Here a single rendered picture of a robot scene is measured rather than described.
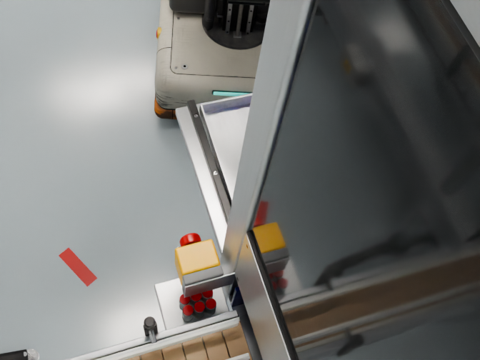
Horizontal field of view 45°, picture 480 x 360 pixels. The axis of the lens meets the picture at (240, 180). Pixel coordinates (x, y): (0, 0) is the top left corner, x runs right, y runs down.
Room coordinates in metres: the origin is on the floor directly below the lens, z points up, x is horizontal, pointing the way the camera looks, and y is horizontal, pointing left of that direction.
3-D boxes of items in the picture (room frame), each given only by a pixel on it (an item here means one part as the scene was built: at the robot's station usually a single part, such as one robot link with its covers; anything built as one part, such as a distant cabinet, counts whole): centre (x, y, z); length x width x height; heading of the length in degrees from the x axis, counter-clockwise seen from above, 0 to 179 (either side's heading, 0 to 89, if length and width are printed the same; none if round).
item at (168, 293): (0.32, 0.04, 0.87); 0.14 x 0.13 x 0.02; 28
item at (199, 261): (0.36, 0.04, 1.00); 0.08 x 0.07 x 0.07; 28
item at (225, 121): (0.68, -0.07, 0.90); 0.34 x 0.26 x 0.04; 27
